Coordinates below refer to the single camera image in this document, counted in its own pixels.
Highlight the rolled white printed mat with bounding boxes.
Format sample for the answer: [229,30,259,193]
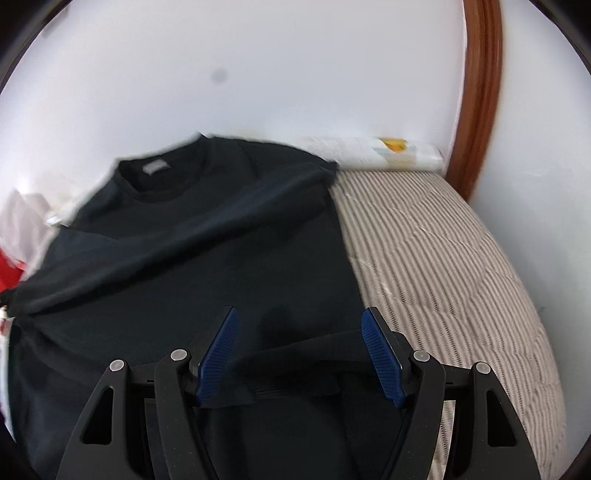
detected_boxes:
[295,136,445,175]

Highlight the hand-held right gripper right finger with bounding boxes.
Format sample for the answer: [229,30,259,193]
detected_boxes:
[361,307,541,480]

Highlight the white plastic bag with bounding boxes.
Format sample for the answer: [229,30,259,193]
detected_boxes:
[0,188,63,273]

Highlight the striped quilted mat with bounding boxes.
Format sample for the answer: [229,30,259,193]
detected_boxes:
[330,170,568,480]

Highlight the red paper bag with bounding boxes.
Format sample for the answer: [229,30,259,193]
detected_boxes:
[0,248,27,297]

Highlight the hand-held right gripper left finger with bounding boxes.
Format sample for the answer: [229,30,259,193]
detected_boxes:
[55,305,241,480]

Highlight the black t-shirt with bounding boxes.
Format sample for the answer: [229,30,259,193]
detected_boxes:
[7,134,416,480]

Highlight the brown wooden door frame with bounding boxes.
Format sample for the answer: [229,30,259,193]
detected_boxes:
[442,0,504,200]

